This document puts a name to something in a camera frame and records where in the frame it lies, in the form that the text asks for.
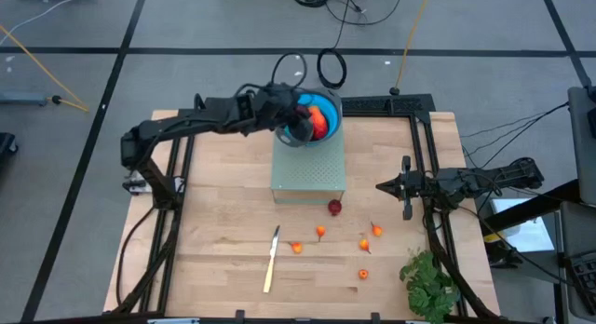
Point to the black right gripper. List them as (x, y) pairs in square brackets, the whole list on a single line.
[(416, 184)]

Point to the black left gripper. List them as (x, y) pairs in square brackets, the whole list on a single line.
[(274, 107)]

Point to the red orange mango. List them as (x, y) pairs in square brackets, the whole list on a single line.
[(319, 123)]

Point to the bright red pomegranate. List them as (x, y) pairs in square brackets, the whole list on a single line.
[(334, 206)]

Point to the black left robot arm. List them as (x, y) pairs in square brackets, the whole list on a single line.
[(186, 124)]

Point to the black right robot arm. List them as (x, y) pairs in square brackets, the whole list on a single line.
[(489, 179)]

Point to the blue collapsible bowl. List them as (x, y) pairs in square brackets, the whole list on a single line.
[(331, 111)]

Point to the green perforated metal riser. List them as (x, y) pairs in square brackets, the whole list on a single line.
[(307, 170)]

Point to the green leafy plant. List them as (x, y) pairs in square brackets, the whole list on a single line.
[(426, 287)]

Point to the white floor panel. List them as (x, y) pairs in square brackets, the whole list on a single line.
[(521, 226)]

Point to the black diagonal beam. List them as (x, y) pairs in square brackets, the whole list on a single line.
[(531, 207)]

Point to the gray cart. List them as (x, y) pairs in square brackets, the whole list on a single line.
[(577, 231)]

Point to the gray cabinet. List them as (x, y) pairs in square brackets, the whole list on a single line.
[(584, 142)]

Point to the black keyboard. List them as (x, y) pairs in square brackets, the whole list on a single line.
[(583, 270)]

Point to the silver edge plate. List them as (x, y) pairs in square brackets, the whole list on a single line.
[(173, 320)]

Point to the gray stand foot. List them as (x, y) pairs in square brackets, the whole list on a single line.
[(23, 99)]

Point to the black wheeled base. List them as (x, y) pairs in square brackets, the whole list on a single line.
[(5, 143)]

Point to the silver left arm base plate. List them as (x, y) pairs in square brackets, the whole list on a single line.
[(135, 186)]

